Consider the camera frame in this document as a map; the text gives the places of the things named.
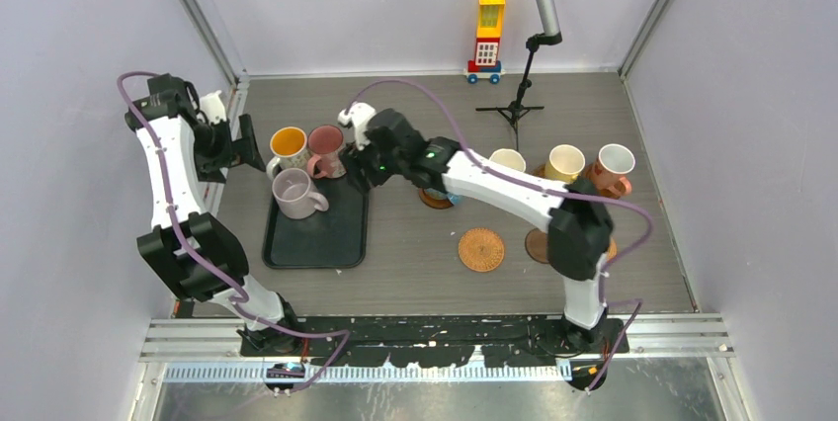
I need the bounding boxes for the white floral mug orange inside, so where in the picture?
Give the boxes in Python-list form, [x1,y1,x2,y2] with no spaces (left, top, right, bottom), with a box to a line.
[266,126,311,180]

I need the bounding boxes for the lilac mug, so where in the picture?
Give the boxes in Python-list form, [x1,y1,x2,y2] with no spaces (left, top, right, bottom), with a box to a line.
[271,168,329,220]

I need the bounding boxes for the pink mug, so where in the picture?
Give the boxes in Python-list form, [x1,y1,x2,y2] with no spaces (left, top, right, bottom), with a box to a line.
[306,125,346,179]

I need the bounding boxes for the black plastic tray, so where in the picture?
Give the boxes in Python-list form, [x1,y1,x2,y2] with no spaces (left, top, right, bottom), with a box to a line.
[262,177,369,270]

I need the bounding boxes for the cream white mug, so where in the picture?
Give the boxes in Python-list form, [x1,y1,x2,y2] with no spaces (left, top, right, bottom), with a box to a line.
[489,148,527,172]

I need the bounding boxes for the black tripod microphone stand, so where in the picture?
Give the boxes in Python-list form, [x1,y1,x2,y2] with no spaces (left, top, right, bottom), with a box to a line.
[475,32,562,151]

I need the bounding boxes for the woven rattan coaster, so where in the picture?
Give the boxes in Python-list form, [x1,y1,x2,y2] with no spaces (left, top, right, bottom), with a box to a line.
[607,239,618,261]
[458,227,506,273]

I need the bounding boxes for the white mug yellow handle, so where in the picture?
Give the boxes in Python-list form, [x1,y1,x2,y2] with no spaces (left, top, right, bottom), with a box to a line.
[544,144,586,183]

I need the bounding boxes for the white mug terracotta handle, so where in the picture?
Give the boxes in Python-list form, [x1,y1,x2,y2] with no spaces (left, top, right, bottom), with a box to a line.
[582,143,635,197]

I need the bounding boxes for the blue mug orange inside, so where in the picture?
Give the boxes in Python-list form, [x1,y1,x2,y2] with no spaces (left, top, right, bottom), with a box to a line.
[423,189,461,206]

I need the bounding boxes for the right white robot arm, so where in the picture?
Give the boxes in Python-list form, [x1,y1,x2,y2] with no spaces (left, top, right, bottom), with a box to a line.
[338,102,614,353]

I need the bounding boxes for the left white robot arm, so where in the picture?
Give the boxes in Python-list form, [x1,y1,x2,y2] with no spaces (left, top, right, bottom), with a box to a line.
[125,71,303,356]

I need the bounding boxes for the dark walnut coaster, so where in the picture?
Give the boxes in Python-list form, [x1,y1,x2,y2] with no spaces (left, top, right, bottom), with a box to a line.
[525,228,548,264]

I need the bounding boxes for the toy block tower on wheels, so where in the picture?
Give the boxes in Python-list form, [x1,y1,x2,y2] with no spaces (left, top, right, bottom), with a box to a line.
[463,0,506,84]

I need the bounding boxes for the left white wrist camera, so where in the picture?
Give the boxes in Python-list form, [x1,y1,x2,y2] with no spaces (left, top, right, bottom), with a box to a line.
[199,90,228,125]

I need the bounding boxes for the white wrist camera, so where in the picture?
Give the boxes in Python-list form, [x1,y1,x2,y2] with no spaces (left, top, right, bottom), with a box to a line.
[338,102,377,150]
[199,90,228,125]

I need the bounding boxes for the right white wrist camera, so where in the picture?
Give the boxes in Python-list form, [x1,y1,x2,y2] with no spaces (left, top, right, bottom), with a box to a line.
[338,102,377,150]

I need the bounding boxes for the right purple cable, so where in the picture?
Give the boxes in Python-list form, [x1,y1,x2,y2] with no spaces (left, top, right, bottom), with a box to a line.
[350,78,656,394]

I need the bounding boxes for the aluminium front rail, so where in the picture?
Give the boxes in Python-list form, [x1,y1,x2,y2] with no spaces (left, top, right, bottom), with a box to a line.
[139,314,735,383]

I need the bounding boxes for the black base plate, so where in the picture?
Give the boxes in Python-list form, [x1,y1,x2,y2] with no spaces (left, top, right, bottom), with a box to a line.
[239,314,629,370]

